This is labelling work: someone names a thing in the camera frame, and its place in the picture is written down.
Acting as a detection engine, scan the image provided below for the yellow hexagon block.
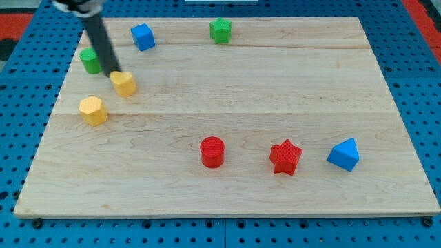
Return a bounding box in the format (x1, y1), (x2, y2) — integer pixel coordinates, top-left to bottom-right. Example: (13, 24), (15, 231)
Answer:
(79, 96), (108, 126)

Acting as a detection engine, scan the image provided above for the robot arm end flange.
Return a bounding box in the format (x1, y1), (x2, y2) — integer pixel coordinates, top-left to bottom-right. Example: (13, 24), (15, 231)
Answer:
(52, 0), (105, 18)

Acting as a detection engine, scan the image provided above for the light wooden board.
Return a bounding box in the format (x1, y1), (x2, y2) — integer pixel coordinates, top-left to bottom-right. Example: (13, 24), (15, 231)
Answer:
(14, 17), (440, 219)

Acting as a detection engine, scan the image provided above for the red cylinder block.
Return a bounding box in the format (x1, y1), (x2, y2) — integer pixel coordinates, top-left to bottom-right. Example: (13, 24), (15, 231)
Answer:
(200, 136), (225, 169)

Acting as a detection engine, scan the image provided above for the red star block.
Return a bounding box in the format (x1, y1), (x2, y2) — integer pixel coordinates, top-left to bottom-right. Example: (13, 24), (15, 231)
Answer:
(269, 139), (303, 176)

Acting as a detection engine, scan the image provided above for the green star block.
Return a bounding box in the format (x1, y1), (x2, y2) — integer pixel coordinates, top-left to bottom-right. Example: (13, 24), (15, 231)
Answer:
(209, 17), (232, 44)

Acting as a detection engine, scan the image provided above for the yellow heart block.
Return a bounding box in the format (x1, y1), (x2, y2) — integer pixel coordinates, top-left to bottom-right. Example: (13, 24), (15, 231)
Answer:
(110, 71), (136, 97)

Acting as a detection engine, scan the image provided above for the blue cube block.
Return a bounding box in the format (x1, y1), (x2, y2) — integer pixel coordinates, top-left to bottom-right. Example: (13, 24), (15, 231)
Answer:
(130, 23), (156, 51)

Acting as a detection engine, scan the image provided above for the blue triangular prism block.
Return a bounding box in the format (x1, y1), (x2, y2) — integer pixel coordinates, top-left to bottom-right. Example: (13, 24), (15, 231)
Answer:
(327, 138), (360, 172)

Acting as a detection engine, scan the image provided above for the green cylinder block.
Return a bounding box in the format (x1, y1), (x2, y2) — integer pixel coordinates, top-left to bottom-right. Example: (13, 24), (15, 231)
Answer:
(79, 47), (102, 74)

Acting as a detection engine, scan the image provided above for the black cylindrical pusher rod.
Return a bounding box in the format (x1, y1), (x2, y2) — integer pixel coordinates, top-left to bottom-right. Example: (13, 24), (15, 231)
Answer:
(81, 13), (121, 77)

